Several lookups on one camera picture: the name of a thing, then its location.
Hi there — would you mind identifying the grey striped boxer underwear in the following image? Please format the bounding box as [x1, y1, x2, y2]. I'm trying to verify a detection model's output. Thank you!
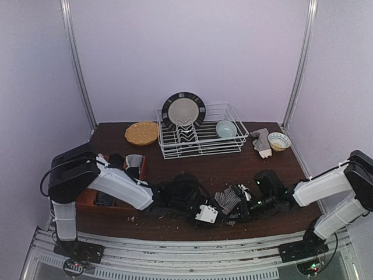
[214, 184, 244, 226]

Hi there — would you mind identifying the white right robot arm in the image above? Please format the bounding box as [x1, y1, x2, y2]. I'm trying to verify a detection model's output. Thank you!
[229, 150, 372, 250]

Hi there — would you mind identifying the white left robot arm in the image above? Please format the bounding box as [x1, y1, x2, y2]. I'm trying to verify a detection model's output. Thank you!
[40, 144, 221, 242]

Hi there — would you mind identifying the black rolled underwear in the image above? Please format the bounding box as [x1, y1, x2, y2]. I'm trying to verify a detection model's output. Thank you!
[108, 153, 125, 169]

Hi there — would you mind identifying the navy striped rolled underwear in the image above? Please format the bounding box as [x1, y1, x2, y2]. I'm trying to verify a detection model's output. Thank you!
[94, 191, 115, 207]

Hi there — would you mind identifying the grey beige sock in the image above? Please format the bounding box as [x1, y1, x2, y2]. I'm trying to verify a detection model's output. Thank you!
[250, 128, 272, 159]

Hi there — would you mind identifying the yellow patterned white bowl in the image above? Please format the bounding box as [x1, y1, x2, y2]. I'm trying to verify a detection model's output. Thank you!
[268, 132, 291, 152]

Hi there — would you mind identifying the grey rolled sock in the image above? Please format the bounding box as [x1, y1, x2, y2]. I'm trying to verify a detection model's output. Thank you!
[125, 154, 144, 169]

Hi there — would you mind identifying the yellow dotted plate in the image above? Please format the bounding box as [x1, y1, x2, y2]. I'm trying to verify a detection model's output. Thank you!
[124, 121, 159, 146]

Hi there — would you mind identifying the light blue bowl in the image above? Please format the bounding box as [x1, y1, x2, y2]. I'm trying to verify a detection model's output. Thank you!
[216, 120, 237, 138]

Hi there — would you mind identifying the black rimmed grey plate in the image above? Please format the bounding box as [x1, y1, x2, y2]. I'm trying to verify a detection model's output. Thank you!
[161, 92, 206, 131]

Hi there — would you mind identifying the brown wooden organizer box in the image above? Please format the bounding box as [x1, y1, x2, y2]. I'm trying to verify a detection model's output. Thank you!
[86, 154, 153, 211]

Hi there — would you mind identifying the aluminium front rail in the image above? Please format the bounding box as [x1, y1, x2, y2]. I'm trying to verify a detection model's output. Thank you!
[19, 229, 363, 279]

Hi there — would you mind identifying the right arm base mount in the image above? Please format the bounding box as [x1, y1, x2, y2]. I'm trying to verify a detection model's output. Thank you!
[279, 219, 329, 277]

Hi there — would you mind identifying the white wire dish rack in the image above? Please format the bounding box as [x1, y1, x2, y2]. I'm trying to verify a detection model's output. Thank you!
[156, 103, 249, 160]

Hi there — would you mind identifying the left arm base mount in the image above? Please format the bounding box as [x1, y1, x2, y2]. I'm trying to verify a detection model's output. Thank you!
[52, 232, 104, 279]

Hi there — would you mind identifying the right aluminium frame post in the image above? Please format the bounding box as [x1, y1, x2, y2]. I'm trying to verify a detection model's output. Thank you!
[282, 0, 318, 131]

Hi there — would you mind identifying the aluminium frame post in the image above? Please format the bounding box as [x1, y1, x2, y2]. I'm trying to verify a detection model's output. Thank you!
[282, 0, 318, 131]
[60, 0, 97, 131]

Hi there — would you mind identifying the left aluminium frame post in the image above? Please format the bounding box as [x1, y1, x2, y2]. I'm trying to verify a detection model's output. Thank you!
[60, 0, 97, 131]

